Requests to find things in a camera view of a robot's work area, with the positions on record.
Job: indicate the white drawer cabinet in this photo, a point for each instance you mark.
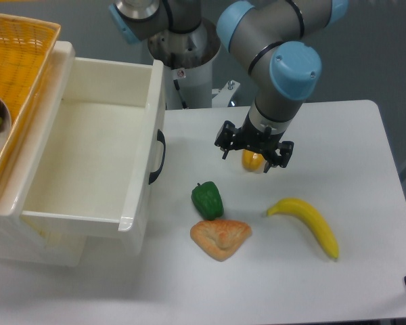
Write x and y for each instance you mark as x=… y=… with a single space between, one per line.
x=19 y=240

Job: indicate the yellow woven basket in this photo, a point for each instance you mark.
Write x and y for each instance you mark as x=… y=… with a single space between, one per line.
x=25 y=48

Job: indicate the white plastic drawer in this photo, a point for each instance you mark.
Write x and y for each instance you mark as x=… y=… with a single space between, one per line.
x=92 y=179

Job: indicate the white metal bracket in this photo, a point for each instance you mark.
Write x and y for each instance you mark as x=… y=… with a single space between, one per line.
x=225 y=97

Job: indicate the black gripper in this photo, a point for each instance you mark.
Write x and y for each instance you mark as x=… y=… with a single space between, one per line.
x=276 y=154

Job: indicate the yellow bell pepper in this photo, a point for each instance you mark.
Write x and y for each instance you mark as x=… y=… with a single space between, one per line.
x=252 y=161

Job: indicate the yellow banana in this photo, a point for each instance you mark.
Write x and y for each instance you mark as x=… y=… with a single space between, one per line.
x=312 y=218

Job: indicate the black drawer handle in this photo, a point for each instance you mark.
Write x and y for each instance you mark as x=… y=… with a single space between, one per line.
x=159 y=157

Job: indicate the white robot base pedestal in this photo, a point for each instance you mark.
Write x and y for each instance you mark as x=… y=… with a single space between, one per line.
x=189 y=74

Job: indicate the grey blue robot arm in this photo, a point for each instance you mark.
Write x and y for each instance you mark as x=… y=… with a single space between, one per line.
x=266 y=42

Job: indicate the green bell pepper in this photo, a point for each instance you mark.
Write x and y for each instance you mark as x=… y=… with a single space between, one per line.
x=207 y=200

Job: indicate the triangular brown pastry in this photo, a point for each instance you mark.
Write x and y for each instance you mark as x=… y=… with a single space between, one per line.
x=220 y=239

